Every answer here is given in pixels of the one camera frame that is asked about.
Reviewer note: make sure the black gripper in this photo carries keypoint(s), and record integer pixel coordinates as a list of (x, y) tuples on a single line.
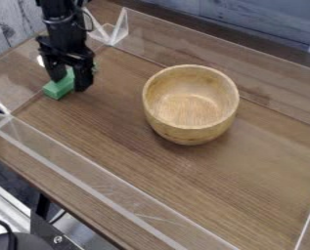
[(62, 47)]

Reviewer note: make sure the green rectangular block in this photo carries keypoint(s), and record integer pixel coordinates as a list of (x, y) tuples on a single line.
[(55, 90)]

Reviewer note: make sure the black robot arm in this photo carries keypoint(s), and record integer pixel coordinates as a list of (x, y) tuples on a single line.
[(60, 10)]

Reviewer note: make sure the light wooden bowl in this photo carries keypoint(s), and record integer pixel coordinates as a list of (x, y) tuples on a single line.
[(189, 102)]

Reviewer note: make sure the black table leg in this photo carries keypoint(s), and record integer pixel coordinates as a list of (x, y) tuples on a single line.
[(42, 206)]

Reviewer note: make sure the clear acrylic enclosure wall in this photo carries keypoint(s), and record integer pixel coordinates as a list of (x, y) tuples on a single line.
[(230, 195)]

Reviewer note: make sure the black metal bracket with screw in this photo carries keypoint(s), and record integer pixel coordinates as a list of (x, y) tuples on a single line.
[(50, 234)]

